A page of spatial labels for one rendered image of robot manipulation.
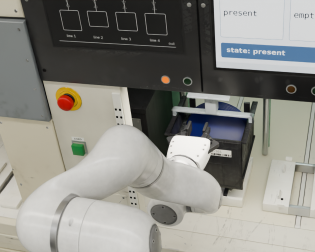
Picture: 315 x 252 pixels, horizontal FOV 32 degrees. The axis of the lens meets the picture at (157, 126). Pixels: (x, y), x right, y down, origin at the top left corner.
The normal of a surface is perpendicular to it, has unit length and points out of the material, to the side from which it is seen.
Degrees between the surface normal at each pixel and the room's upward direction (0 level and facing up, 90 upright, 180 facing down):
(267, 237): 0
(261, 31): 90
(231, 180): 90
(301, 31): 90
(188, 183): 53
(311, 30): 90
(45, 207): 11
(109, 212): 4
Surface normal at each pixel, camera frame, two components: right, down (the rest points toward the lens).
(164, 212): -0.28, 0.57
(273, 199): -0.10, -0.80
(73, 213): -0.16, -0.65
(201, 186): 0.60, -0.14
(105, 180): 0.29, 0.62
